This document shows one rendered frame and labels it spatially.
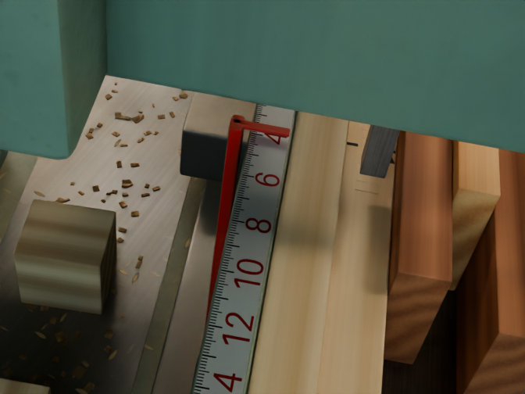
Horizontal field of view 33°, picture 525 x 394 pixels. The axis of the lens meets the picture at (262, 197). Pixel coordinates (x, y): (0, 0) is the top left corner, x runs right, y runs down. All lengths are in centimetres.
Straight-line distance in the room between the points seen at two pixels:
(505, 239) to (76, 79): 16
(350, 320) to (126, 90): 30
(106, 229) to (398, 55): 22
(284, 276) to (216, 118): 20
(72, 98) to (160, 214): 27
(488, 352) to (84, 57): 16
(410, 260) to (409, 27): 9
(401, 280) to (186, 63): 10
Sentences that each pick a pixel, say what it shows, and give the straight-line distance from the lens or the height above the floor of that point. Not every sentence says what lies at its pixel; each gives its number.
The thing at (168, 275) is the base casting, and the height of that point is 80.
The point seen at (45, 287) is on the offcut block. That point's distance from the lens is 44.
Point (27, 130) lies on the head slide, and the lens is 23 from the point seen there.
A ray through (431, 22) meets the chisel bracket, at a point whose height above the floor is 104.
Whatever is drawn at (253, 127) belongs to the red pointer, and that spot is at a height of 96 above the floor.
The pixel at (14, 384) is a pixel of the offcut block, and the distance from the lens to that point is 38.
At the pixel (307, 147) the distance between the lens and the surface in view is 32.
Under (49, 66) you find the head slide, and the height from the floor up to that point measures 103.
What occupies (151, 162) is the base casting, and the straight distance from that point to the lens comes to 51.
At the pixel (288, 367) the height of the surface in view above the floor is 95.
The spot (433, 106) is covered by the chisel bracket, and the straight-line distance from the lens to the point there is 25.
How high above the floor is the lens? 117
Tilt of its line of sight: 49 degrees down
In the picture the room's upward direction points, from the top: 10 degrees clockwise
